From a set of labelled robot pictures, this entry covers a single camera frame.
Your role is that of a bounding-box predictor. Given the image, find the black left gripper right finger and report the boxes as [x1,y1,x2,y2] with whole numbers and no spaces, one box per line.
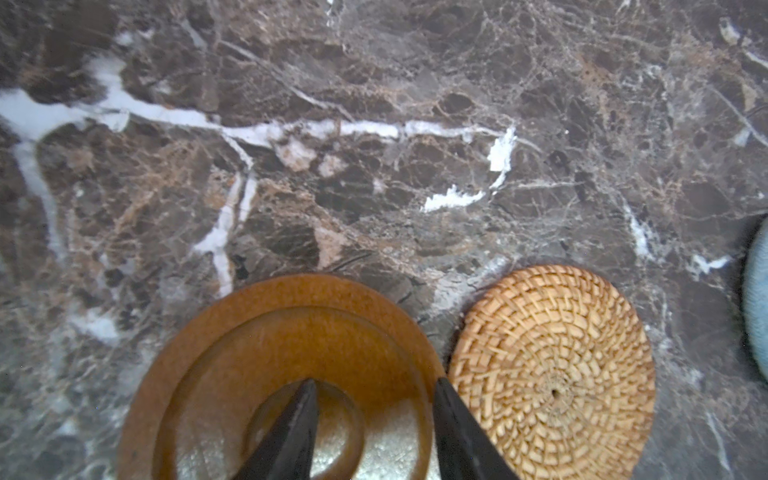
[433,377,519,480]

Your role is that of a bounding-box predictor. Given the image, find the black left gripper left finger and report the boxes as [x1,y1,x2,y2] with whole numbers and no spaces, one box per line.
[234,379,319,480]

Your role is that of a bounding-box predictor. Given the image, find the brown wooden round coaster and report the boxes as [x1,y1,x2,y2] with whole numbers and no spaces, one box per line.
[117,274,444,479]

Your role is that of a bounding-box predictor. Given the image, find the woven rattan round coaster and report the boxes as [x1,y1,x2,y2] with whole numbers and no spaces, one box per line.
[448,264,656,479]

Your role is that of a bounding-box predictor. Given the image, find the blue-grey woven round coaster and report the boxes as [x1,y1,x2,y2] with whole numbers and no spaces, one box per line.
[742,219,768,378]

